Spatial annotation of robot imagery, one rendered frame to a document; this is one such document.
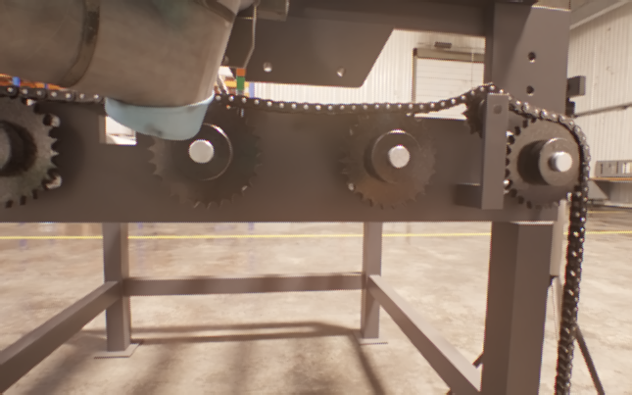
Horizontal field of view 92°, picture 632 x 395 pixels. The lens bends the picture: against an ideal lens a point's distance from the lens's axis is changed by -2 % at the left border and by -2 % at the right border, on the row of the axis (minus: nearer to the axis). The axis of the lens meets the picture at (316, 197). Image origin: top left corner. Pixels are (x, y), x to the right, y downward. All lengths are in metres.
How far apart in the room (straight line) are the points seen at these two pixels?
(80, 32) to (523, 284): 0.73
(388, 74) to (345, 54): 10.06
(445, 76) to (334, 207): 10.89
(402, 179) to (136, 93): 0.39
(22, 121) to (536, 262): 0.89
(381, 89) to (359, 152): 9.97
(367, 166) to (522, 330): 0.46
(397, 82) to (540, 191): 10.11
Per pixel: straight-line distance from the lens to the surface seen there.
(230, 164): 0.50
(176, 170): 0.52
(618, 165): 12.34
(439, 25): 0.71
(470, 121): 0.61
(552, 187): 0.71
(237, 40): 0.39
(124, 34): 0.24
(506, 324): 0.77
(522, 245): 0.72
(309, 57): 0.61
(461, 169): 0.65
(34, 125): 0.61
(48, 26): 0.22
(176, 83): 0.26
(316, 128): 0.56
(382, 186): 0.53
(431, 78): 11.14
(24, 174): 0.62
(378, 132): 0.54
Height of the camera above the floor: 0.83
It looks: 4 degrees down
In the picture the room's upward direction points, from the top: 1 degrees clockwise
